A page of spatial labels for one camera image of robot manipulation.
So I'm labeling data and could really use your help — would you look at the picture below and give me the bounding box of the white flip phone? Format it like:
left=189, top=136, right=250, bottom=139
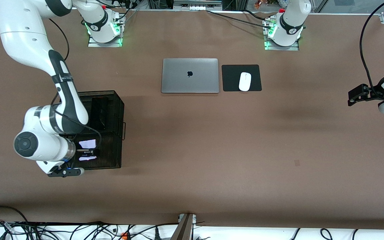
left=78, top=139, right=98, bottom=162

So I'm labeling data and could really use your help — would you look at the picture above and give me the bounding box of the long black slab phone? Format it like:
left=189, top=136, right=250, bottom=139
left=91, top=96, right=109, bottom=131

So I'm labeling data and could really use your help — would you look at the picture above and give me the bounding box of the white computer mouse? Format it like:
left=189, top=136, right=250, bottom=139
left=238, top=72, right=252, bottom=92

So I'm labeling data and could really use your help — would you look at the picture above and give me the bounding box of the silver closed laptop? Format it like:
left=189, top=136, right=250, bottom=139
left=161, top=58, right=219, bottom=94

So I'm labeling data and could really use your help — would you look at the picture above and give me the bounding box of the black mouse pad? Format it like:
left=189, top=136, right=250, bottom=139
left=221, top=64, right=263, bottom=92

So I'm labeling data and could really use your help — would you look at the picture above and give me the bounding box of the white power strip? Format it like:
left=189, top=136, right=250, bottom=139
left=173, top=0, right=223, bottom=11

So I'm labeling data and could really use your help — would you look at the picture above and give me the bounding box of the black wire mesh organizer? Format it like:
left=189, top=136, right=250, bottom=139
left=56, top=90, right=127, bottom=171

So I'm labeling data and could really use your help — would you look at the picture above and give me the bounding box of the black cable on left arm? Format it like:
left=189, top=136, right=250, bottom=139
left=359, top=0, right=384, bottom=98

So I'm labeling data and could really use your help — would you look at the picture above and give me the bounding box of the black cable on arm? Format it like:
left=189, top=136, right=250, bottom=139
left=48, top=18, right=103, bottom=148
left=359, top=0, right=384, bottom=98

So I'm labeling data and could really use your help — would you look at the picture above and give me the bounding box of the black looping floor cable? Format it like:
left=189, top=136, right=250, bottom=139
left=0, top=205, right=29, bottom=223

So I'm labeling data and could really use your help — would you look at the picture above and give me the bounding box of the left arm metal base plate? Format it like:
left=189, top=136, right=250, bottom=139
left=264, top=37, right=300, bottom=51

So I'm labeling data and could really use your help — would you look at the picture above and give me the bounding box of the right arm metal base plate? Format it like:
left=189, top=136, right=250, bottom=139
left=88, top=33, right=123, bottom=48

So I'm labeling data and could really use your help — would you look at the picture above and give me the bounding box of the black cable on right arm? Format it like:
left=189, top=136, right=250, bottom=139
left=48, top=18, right=103, bottom=148

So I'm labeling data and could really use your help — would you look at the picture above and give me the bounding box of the aluminium camera post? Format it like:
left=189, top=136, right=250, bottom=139
left=170, top=213, right=198, bottom=240

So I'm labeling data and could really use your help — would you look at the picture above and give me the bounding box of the black cable across tabletop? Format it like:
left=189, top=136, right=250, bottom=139
left=206, top=10, right=270, bottom=28

